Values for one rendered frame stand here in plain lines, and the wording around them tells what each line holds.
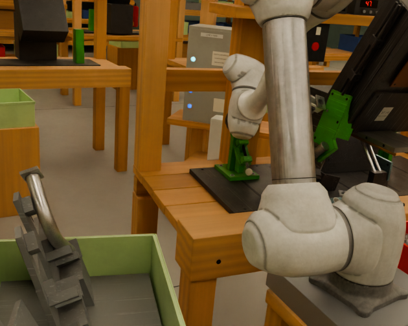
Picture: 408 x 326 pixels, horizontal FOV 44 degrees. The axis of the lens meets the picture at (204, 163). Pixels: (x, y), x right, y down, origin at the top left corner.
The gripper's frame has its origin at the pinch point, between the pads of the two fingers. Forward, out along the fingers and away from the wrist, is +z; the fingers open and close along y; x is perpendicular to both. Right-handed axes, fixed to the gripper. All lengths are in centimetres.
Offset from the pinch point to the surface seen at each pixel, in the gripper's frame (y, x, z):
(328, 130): -10.9, -1.4, 4.6
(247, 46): 25.0, 11.1, -22.0
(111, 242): -65, 14, -72
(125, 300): -81, 11, -69
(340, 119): -9.9, -8.1, 3.8
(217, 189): -31.0, 29.4, -24.1
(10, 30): 426, 534, -20
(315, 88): 15.1, 6.2, 9.9
